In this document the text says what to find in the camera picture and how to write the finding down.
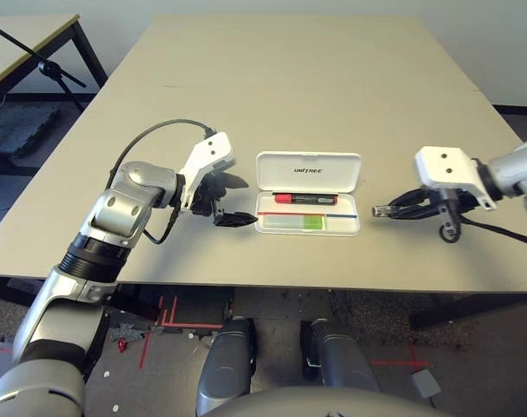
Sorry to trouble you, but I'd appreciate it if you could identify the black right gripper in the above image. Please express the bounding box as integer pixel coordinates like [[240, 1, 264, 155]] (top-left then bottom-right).
[[384, 187, 481, 243]]

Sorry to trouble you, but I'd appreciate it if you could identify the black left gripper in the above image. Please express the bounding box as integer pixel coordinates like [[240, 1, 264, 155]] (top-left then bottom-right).
[[191, 172, 260, 228]]

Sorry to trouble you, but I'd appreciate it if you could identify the red black marker pen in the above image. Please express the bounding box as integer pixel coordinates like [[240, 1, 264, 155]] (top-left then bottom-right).
[[273, 193, 338, 206]]

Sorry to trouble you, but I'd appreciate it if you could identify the white plastic pencil case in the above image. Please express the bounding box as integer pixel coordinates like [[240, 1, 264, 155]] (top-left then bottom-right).
[[254, 150, 362, 238]]

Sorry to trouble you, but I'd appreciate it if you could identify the grey left robot leg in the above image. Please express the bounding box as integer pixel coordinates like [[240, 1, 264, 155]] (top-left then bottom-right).
[[195, 318, 258, 416]]

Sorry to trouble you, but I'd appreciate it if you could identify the grey robot leg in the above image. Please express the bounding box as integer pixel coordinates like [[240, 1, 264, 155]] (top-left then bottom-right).
[[195, 318, 258, 416], [300, 319, 379, 392]]

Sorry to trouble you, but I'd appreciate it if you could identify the grey right robot leg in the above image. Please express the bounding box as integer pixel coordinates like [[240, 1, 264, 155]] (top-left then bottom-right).
[[300, 319, 379, 392]]

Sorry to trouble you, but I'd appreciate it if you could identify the small grey floor pedal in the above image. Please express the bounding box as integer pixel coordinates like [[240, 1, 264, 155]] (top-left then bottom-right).
[[409, 368, 442, 399]]

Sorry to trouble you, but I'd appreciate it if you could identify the grey robot torso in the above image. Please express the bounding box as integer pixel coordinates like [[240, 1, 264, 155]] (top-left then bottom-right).
[[201, 386, 455, 417]]

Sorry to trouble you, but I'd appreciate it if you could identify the black tripod stand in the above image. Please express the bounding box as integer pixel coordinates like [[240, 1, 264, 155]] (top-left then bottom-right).
[[0, 19, 87, 112]]

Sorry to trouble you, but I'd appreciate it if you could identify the dark grey foam mat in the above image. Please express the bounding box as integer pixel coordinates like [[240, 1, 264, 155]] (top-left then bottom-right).
[[0, 103, 60, 158]]

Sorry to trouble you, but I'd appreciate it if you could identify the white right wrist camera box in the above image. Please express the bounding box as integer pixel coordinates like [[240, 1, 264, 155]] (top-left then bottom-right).
[[414, 146, 497, 211]]

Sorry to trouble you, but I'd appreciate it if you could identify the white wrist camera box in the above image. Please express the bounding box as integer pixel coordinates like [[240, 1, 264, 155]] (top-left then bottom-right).
[[178, 131, 237, 214], [414, 146, 497, 211]]

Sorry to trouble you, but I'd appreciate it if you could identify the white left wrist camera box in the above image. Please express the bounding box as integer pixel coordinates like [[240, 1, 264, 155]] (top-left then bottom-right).
[[178, 131, 237, 214]]

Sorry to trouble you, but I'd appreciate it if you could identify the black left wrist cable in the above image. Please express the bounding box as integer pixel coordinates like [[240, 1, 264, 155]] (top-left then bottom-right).
[[108, 119, 216, 245]]

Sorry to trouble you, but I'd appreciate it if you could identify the beige side table black frame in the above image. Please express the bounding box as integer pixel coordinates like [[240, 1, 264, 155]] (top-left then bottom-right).
[[0, 14, 109, 175]]

